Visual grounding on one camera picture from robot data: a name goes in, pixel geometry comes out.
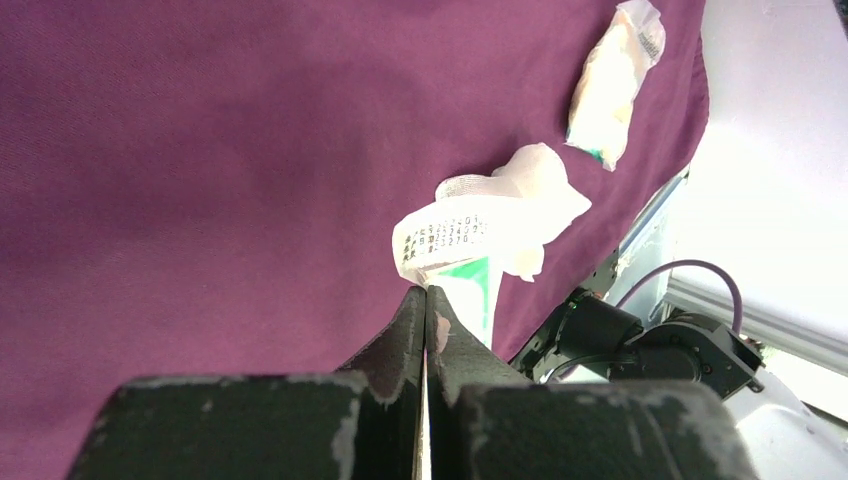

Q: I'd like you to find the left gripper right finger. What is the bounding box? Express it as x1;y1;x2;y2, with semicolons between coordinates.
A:
425;286;756;479

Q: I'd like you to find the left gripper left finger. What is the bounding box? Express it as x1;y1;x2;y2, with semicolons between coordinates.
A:
68;287;426;479

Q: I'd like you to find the white gauze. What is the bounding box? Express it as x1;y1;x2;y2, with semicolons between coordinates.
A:
435;143;592;283

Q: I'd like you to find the purple cloth wrap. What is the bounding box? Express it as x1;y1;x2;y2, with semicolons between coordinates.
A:
1;1;708;479

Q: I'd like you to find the beige gauze roll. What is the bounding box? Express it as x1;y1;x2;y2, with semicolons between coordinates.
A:
565;1;666;172

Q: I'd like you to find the white sterile packet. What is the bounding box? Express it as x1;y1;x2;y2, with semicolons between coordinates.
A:
391;195;502;348

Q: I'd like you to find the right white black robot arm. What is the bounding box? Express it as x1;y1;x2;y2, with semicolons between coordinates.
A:
511;288;847;479

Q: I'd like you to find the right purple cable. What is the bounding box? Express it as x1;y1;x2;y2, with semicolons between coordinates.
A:
614;259;745;335

